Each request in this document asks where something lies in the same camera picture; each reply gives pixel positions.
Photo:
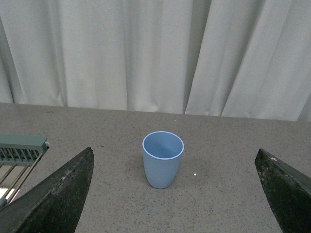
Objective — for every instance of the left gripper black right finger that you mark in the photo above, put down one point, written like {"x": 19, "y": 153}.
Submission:
{"x": 288, "y": 192}

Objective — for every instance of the green metal dish rack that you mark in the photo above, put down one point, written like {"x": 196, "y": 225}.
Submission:
{"x": 19, "y": 154}

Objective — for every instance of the white pleated curtain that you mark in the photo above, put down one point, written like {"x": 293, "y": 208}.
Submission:
{"x": 229, "y": 58}

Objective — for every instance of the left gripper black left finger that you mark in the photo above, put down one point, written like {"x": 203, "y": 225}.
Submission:
{"x": 55, "y": 204}

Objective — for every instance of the light blue plastic cup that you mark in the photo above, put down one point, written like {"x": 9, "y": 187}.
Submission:
{"x": 162, "y": 154}

